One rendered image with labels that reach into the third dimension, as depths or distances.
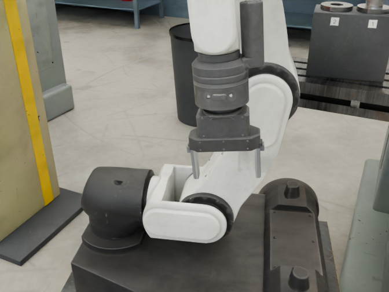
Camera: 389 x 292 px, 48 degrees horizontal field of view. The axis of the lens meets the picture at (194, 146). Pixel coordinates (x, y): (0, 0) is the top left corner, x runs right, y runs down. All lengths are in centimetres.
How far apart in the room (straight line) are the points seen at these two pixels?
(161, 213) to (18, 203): 123
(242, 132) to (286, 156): 205
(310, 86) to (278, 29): 46
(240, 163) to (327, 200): 146
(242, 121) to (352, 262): 115
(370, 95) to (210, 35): 75
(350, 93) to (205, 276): 64
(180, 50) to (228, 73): 223
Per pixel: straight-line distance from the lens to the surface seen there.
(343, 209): 237
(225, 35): 63
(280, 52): 90
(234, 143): 72
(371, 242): 188
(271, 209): 128
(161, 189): 109
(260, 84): 87
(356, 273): 173
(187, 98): 299
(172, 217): 106
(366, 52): 135
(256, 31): 67
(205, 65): 67
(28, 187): 221
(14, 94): 203
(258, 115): 89
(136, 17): 571
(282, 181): 140
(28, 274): 203
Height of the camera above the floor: 135
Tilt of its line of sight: 29 degrees down
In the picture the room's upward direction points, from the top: straight up
